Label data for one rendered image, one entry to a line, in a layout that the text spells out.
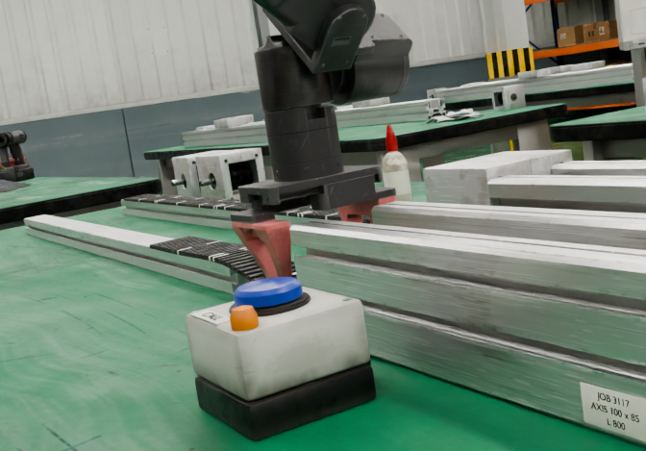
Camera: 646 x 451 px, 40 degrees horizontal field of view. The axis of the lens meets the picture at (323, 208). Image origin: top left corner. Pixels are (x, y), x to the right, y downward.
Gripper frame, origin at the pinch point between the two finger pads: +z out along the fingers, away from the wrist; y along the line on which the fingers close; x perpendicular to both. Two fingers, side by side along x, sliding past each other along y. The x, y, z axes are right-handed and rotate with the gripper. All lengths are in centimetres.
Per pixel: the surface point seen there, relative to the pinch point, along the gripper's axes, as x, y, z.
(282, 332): -21.0, -14.4, -3.3
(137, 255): 45.5, -1.3, 0.9
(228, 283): 15.8, -2.0, 1.1
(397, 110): 265, 192, -3
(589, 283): -34.3, -5.1, -5.2
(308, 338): -21.0, -13.0, -2.6
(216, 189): 90, 29, -1
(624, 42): 210, 276, -17
